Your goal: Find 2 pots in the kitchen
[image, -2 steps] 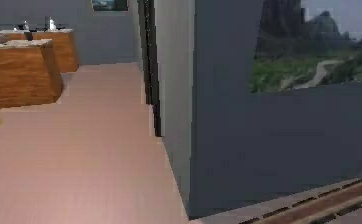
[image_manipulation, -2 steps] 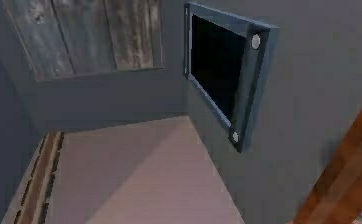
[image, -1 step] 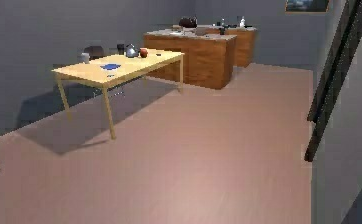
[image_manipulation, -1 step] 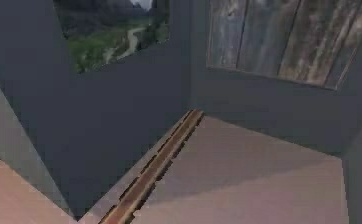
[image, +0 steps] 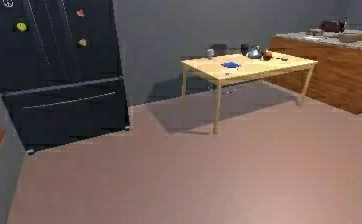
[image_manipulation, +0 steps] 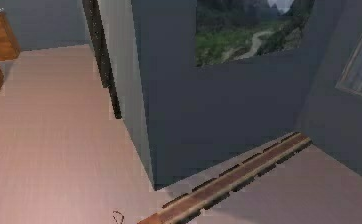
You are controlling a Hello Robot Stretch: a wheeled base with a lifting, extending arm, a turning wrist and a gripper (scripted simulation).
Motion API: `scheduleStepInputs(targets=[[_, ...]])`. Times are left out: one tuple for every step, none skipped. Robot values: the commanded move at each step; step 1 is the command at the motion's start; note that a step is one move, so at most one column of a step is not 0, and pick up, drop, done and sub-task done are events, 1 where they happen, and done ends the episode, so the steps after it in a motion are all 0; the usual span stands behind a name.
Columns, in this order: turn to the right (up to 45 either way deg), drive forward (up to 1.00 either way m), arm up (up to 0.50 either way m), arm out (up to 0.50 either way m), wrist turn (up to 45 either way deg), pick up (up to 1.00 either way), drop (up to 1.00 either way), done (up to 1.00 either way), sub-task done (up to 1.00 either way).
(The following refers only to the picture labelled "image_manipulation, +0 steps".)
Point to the green landscape wall picture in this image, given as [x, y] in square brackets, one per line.
[242, 33]

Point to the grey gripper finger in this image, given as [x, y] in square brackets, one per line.
[118, 217]

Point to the brown wooden slatted furniture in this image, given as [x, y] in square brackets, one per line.
[229, 181]

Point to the grey framed wall picture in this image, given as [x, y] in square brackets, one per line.
[359, 66]

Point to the brown wooden cupboard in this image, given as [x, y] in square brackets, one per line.
[0, 36]

